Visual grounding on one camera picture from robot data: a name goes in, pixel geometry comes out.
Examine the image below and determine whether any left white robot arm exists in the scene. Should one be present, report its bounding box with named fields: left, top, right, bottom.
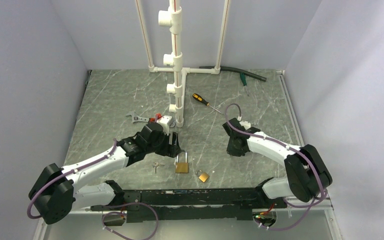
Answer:
left=26, top=122, right=182, bottom=225

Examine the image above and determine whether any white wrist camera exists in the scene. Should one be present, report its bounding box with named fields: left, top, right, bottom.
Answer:
left=155, top=115, right=176, bottom=135
left=239, top=120, right=252, bottom=130

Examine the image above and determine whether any yellow black screwdriver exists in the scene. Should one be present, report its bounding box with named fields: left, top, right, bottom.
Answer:
left=192, top=93, right=222, bottom=114

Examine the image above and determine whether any silver key bunch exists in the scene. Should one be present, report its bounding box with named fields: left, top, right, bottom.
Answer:
left=152, top=162, right=165, bottom=174

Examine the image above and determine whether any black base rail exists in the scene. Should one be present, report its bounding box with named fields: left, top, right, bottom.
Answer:
left=90, top=187, right=287, bottom=223

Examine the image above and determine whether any large brass padlock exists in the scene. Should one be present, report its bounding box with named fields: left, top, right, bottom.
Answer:
left=174, top=150, right=189, bottom=174

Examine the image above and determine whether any white PVC pipe frame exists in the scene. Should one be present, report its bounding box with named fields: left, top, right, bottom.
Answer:
left=134, top=0, right=231, bottom=128

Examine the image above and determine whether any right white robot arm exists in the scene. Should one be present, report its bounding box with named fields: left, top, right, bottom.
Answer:
left=223, top=118, right=333, bottom=208

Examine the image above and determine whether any green screwdriver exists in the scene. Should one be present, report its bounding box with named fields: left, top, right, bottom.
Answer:
left=239, top=72, right=250, bottom=97

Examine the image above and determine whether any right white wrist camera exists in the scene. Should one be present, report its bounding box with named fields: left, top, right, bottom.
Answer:
left=239, top=120, right=252, bottom=130

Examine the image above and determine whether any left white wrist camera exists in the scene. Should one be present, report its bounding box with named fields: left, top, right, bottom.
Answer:
left=155, top=115, right=176, bottom=135

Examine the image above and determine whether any red handled adjustable wrench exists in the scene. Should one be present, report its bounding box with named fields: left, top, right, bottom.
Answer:
left=125, top=111, right=163, bottom=123

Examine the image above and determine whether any small brass padlock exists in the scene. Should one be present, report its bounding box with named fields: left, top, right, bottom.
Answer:
left=195, top=170, right=210, bottom=183

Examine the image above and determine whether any black hose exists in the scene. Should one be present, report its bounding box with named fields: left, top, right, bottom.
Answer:
left=199, top=65, right=267, bottom=83

